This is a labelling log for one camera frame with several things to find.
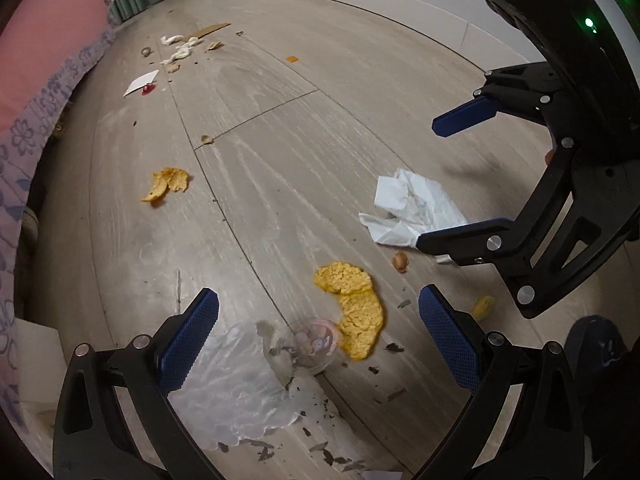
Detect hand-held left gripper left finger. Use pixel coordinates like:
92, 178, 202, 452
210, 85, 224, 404
52, 287, 226, 480

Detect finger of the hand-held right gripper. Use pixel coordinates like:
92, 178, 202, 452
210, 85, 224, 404
432, 61, 576, 151
416, 137, 628, 319

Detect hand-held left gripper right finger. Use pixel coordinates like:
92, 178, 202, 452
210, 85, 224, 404
417, 284, 586, 480

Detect scattered dark leaf bits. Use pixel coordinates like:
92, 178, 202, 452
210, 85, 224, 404
257, 300, 413, 466

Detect clear plastic bag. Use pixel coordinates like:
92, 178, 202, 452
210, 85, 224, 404
167, 320, 361, 468

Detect large orange peel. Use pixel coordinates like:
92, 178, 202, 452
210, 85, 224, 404
313, 261, 386, 361

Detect clear plastic cup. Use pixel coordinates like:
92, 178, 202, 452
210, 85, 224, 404
257, 316, 341, 376

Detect white box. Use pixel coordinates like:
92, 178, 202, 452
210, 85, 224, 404
15, 317, 63, 411

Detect small orange peel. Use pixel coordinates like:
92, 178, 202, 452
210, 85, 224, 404
140, 167, 192, 204

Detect white paper sheet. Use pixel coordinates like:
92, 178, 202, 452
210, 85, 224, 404
123, 71, 160, 97

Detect brown cardboard piece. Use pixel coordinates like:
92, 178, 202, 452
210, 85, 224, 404
186, 22, 232, 41

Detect twisted white tissue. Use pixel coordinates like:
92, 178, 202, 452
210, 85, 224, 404
160, 34, 200, 66

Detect pink bed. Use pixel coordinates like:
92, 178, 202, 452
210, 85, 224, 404
0, 0, 121, 441

